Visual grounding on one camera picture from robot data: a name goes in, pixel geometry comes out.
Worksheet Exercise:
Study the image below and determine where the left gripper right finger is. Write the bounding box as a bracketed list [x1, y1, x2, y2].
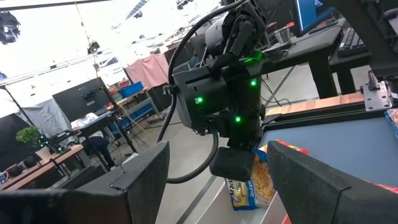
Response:
[267, 140, 353, 224]

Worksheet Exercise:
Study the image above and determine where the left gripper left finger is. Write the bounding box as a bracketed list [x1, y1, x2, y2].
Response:
[62, 140, 171, 224]

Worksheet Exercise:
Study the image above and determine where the blue Maruchan noodle pack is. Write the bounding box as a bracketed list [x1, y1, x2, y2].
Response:
[225, 144, 277, 212]
[384, 108, 398, 138]

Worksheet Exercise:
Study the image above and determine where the blue-grey table mat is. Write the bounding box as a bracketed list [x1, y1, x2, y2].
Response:
[261, 116, 398, 187]

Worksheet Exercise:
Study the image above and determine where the pink cloth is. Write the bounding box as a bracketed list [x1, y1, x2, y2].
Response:
[124, 53, 170, 90]

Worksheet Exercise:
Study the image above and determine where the wooden background table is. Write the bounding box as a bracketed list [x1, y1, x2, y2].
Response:
[0, 144, 86, 191]

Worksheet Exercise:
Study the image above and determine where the white plastic bin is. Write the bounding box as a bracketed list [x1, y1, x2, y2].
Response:
[194, 182, 280, 224]

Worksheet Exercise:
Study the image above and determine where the person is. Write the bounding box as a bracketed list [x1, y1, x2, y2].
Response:
[70, 112, 116, 170]

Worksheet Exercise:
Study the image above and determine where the blue plastic crate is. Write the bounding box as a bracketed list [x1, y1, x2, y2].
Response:
[119, 81, 146, 98]

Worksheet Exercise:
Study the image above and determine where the metal cup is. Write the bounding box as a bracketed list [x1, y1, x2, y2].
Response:
[273, 26, 292, 45]

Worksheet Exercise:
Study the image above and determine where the black computer monitor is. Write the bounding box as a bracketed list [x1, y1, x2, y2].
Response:
[52, 77, 112, 123]

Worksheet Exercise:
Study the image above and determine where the side desk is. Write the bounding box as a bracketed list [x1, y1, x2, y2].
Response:
[261, 17, 374, 100]

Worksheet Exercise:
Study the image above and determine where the grey cloth cover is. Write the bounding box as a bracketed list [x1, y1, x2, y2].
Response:
[21, 98, 73, 138]

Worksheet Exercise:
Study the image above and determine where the computer monitor with blue screen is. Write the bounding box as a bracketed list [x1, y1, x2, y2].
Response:
[294, 0, 340, 37]

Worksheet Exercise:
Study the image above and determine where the small green background plant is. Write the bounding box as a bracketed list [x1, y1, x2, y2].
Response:
[15, 126, 43, 147]

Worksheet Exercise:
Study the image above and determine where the black ceiling spotlight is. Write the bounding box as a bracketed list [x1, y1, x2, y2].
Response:
[0, 11, 22, 45]
[86, 40, 101, 54]

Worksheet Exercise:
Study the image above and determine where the black backlit keyboard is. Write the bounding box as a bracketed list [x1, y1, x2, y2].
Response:
[337, 27, 371, 58]

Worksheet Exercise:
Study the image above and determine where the black right camera cable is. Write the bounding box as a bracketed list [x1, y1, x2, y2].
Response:
[157, 0, 246, 184]

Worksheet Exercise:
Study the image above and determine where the black metal table frame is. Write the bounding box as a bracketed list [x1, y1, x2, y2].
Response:
[262, 101, 389, 131]

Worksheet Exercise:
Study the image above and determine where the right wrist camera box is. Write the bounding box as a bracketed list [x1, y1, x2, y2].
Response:
[210, 147, 256, 183]

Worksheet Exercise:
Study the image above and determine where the silver metal bracket plate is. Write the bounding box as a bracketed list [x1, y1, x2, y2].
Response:
[362, 81, 393, 112]

